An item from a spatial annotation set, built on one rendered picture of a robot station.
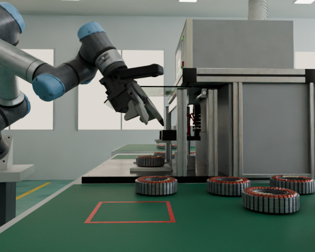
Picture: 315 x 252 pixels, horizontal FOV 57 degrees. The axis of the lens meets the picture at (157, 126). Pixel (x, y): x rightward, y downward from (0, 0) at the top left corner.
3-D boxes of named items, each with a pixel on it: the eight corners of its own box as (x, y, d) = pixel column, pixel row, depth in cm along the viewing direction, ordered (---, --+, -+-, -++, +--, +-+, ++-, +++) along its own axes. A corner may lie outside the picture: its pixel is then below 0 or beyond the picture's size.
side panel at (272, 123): (233, 183, 92) (232, 82, 93) (231, 182, 95) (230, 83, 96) (320, 183, 93) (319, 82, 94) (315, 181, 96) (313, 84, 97)
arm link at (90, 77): (55, 77, 90) (64, 53, 82) (80, 63, 97) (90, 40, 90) (73, 95, 90) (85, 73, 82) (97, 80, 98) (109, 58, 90)
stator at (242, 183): (199, 193, 76) (199, 179, 76) (218, 187, 85) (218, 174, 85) (241, 199, 69) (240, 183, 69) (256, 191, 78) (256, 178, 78)
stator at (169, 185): (128, 195, 74) (128, 180, 74) (143, 187, 84) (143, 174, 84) (171, 198, 70) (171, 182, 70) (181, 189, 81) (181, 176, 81)
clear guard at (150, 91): (103, 103, 96) (103, 85, 96) (112, 109, 120) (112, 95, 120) (202, 103, 97) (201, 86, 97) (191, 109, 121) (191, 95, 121)
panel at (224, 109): (228, 176, 93) (228, 82, 94) (195, 158, 159) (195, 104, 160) (232, 176, 93) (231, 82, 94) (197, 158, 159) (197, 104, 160)
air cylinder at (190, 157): (182, 170, 109) (182, 155, 110) (180, 167, 117) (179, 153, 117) (195, 169, 110) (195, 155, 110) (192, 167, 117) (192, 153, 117)
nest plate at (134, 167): (129, 171, 105) (129, 168, 105) (132, 166, 120) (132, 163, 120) (171, 171, 106) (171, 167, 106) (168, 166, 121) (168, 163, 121)
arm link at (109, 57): (122, 53, 85) (109, 45, 78) (130, 65, 85) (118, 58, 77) (103, 69, 87) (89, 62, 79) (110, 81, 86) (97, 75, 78)
